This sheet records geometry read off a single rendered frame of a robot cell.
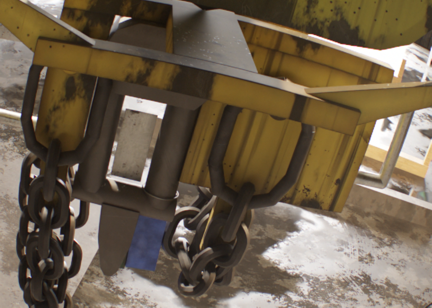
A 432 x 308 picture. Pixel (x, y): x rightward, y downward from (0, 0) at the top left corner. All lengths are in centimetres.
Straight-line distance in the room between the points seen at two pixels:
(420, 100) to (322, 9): 11
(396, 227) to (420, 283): 95
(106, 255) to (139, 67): 31
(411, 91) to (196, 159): 26
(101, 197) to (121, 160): 4
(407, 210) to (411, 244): 49
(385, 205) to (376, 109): 591
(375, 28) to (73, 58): 21
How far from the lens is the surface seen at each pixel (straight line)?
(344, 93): 48
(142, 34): 60
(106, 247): 72
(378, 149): 751
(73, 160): 63
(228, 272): 76
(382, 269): 553
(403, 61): 1093
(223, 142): 62
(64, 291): 80
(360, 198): 634
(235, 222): 64
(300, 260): 521
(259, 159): 67
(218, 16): 60
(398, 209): 644
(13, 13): 46
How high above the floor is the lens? 270
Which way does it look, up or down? 24 degrees down
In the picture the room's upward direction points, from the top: 17 degrees clockwise
